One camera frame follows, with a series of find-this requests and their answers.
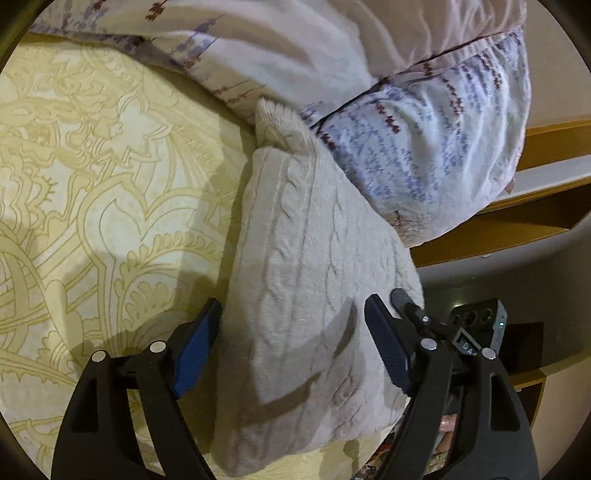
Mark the wooden headboard shelf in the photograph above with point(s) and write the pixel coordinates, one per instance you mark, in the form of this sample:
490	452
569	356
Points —
508	230

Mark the white lavender print pillow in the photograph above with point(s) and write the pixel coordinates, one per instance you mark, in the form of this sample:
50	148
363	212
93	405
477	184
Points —
240	37

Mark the yellow patterned bed sheet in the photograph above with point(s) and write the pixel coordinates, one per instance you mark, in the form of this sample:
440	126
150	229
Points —
92	184

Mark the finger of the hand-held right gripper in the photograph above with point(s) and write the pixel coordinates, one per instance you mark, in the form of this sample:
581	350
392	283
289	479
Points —
411	308

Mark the person's right hand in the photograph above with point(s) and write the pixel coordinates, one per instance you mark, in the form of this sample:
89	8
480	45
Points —
447	422

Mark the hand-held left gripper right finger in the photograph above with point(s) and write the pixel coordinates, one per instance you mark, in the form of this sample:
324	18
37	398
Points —
388	350

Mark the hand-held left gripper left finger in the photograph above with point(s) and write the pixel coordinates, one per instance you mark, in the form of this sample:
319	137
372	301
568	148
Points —
196	355

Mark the blue flower tree print pillow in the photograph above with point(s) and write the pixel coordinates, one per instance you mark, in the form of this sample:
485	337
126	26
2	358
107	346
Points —
425	147

